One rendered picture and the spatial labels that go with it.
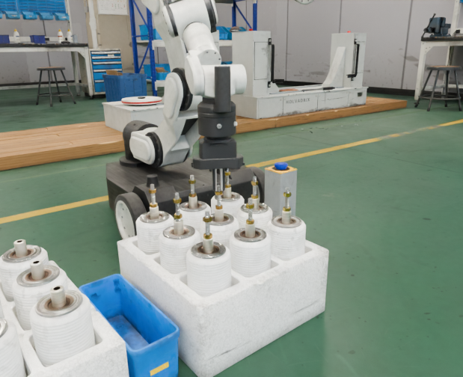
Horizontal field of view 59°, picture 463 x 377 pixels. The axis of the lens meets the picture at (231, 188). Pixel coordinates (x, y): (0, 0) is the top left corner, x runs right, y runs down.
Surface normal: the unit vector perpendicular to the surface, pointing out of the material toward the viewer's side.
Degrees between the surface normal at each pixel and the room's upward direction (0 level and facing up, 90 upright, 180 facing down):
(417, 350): 0
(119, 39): 90
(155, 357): 92
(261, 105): 90
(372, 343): 0
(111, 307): 88
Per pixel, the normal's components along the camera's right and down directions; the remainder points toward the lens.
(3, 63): 0.59, 0.25
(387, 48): -0.81, 0.20
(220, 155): 0.15, 0.32
